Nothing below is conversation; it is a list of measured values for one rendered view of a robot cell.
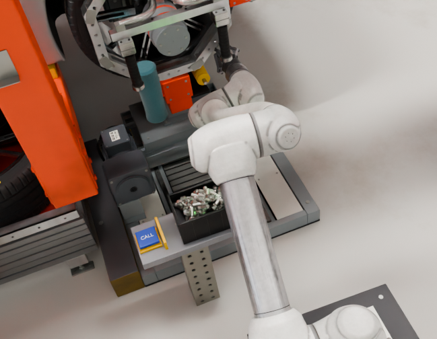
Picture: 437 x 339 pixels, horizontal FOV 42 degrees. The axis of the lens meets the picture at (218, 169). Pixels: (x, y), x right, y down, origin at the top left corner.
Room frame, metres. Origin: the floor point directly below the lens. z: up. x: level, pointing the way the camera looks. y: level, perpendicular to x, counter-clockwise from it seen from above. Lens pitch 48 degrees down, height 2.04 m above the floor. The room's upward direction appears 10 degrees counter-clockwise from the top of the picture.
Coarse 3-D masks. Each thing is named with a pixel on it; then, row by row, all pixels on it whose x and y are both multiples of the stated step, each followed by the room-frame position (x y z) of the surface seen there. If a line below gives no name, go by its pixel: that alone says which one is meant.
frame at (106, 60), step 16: (96, 0) 1.81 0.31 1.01; (96, 32) 1.80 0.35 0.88; (208, 32) 1.94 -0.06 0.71; (96, 48) 1.80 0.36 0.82; (208, 48) 1.91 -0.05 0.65; (112, 64) 1.80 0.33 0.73; (160, 64) 1.90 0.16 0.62; (176, 64) 1.90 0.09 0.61; (192, 64) 1.87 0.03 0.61; (160, 80) 1.84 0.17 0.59
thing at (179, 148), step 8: (216, 88) 2.23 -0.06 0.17; (128, 112) 2.18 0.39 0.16; (128, 120) 2.09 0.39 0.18; (136, 128) 2.06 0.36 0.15; (136, 136) 2.01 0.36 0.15; (136, 144) 1.95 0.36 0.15; (168, 144) 1.91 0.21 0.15; (176, 144) 1.91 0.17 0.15; (184, 144) 1.87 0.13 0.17; (144, 152) 1.88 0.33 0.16; (152, 152) 1.88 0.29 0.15; (160, 152) 1.85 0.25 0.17; (168, 152) 1.85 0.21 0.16; (176, 152) 1.86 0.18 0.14; (184, 152) 1.87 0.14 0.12; (152, 160) 1.83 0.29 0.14; (160, 160) 1.84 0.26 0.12; (168, 160) 1.85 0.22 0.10
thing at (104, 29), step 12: (132, 0) 1.98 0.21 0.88; (168, 0) 2.01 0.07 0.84; (108, 12) 1.92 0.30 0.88; (120, 12) 1.93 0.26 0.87; (132, 12) 1.94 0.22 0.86; (192, 24) 1.99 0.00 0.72; (204, 24) 2.00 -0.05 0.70; (108, 36) 2.01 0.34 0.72; (132, 36) 2.11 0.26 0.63; (144, 36) 1.94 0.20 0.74; (192, 36) 2.01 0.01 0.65; (108, 48) 1.89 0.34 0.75; (144, 48) 2.02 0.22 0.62; (156, 48) 2.02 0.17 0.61; (144, 60) 1.93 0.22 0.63; (156, 60) 1.94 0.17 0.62; (168, 60) 1.94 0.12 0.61
